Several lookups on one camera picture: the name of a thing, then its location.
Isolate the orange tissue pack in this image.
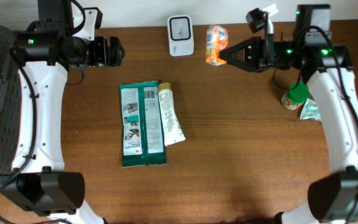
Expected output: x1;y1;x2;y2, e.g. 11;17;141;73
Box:
206;25;228;66

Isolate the green lid jar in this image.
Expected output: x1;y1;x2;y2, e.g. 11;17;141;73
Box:
281;82;310;110

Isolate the light green pouch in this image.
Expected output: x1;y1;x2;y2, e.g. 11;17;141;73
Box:
300;98;321;122

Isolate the green wipes packet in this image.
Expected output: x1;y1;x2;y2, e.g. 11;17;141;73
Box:
119;81;167;167

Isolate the white cream tube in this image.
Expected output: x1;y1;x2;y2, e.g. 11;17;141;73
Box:
158;83;186;146

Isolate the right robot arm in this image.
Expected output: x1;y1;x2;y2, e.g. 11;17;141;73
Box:
219;4;358;224

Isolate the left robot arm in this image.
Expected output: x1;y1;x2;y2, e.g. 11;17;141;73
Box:
0;0;125;223

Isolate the white barcode scanner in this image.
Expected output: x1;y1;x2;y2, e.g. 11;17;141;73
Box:
167;15;195;57

